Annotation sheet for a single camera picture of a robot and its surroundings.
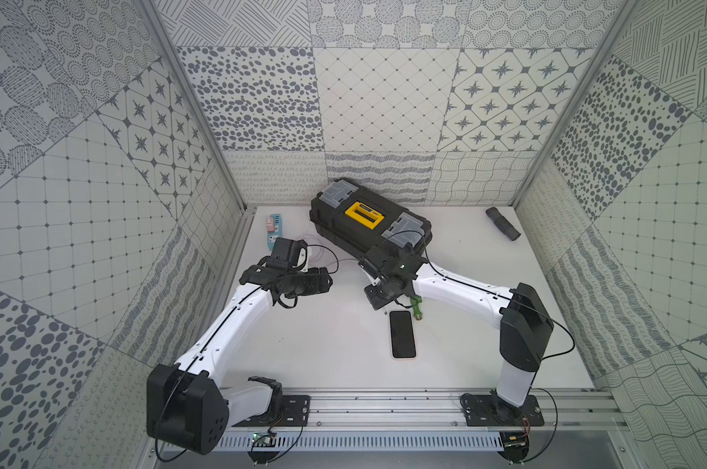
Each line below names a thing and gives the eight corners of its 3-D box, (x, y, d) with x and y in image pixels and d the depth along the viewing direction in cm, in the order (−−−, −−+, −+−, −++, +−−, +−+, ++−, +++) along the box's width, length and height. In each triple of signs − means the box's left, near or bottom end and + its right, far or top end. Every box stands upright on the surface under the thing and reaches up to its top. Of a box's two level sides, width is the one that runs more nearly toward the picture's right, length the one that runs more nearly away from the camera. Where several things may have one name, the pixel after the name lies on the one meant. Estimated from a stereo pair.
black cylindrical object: (511, 241, 112) (514, 236, 109) (484, 213, 121) (486, 208, 119) (518, 238, 113) (521, 233, 110) (491, 210, 122) (493, 205, 120)
